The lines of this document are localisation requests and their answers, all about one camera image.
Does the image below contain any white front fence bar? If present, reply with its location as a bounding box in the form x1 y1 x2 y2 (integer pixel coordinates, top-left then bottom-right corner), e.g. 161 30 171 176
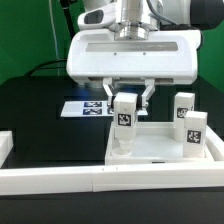
0 162 224 196

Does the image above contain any white right fence piece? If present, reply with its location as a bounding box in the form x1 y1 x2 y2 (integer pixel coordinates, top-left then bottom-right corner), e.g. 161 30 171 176
206 126 224 162

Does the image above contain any black cable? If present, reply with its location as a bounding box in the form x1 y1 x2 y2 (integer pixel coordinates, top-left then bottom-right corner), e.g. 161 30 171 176
23 59 69 78

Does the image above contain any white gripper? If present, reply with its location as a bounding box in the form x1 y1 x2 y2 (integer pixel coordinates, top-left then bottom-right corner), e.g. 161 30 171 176
67 8 202 110

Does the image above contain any white left fence piece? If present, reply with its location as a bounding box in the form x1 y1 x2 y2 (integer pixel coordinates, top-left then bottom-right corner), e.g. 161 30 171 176
0 131 13 168

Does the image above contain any white sheet with markers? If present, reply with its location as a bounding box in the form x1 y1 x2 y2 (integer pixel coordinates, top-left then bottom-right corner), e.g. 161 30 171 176
60 99 149 118

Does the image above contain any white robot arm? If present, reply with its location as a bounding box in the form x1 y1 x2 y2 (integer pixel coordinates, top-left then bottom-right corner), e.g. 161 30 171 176
67 0 224 108

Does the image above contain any white fence piece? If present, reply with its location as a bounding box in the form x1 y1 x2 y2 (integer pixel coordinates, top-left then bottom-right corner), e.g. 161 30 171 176
206 126 224 162
0 131 13 168

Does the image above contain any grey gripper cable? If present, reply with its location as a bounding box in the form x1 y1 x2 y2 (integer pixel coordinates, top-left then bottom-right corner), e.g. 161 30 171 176
146 0 181 28

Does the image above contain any white square table top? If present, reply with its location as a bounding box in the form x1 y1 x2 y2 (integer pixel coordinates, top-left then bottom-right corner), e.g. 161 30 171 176
105 122 214 165

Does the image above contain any black hose at base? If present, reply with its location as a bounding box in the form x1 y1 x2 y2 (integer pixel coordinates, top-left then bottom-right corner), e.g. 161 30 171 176
59 0 77 38

